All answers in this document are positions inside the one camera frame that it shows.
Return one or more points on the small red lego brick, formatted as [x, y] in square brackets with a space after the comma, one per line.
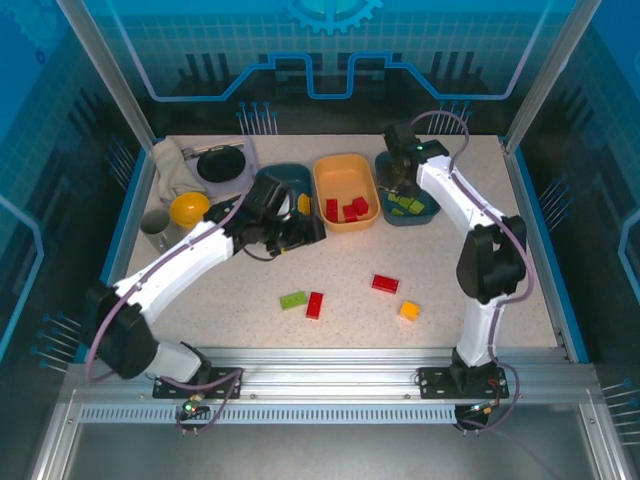
[360, 205]

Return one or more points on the long green lego brick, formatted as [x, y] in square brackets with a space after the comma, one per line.
[293, 300]

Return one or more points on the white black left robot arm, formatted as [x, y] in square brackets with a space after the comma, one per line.
[170, 265]

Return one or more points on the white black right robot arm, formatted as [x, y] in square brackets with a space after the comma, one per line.
[450, 195]

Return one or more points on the teal plastic container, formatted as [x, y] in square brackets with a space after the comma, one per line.
[410, 220]
[280, 172]

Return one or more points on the yellow plastic container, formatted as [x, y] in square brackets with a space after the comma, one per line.
[345, 175]

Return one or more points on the long red lego brick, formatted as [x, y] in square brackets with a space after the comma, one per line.
[385, 283]
[315, 305]

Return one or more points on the yellow bowl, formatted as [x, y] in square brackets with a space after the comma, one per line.
[189, 207]

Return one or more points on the black round plate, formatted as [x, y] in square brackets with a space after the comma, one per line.
[220, 165]

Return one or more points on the lavender plastic tray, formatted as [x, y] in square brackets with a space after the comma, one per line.
[251, 155]

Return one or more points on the grey metal cup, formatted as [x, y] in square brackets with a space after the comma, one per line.
[156, 222]

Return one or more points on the grey folded cloth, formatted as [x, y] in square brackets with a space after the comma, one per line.
[172, 170]

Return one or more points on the small connector board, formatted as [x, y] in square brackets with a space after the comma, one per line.
[192, 409]
[480, 409]

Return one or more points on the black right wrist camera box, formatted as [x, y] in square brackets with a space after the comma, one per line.
[400, 136]

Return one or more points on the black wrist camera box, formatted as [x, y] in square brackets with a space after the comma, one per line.
[265, 197]
[400, 136]

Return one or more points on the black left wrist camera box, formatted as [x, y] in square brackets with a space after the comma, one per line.
[265, 197]

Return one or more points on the aluminium mounting rail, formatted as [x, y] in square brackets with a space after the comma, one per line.
[325, 370]

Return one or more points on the aluminium frame post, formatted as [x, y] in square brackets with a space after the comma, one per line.
[550, 75]
[111, 75]

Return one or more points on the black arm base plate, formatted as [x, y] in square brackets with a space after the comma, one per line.
[225, 382]
[432, 382]

